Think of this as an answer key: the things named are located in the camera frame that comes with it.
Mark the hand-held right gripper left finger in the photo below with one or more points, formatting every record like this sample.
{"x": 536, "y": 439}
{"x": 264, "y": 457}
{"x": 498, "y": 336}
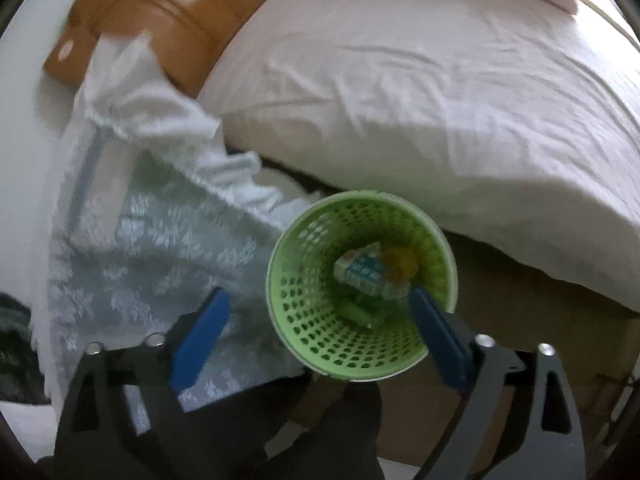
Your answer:
{"x": 200, "y": 342}

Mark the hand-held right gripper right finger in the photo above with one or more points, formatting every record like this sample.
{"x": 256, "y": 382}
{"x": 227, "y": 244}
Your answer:
{"x": 440, "y": 342}

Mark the bright green wrapper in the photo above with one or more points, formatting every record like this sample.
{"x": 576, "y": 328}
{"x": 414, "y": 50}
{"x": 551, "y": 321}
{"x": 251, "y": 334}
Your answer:
{"x": 360, "y": 312}

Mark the white and blue carton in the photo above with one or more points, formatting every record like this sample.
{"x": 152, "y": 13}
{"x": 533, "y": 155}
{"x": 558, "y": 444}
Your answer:
{"x": 360, "y": 267}

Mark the green plastic mesh basket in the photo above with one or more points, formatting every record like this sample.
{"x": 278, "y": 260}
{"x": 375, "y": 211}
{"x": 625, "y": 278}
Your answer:
{"x": 310, "y": 320}

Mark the white lace cloth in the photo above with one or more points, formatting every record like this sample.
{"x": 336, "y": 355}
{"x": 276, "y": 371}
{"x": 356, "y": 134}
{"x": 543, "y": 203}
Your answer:
{"x": 150, "y": 260}

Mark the bed with pink sheet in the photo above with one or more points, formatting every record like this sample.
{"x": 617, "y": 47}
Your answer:
{"x": 450, "y": 110}

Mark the brown headboard side panel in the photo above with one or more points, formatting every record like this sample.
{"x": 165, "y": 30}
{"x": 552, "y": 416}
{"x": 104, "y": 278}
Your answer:
{"x": 65, "y": 55}

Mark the brown wooden headboard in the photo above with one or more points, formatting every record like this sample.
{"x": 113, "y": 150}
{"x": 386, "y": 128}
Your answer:
{"x": 200, "y": 10}

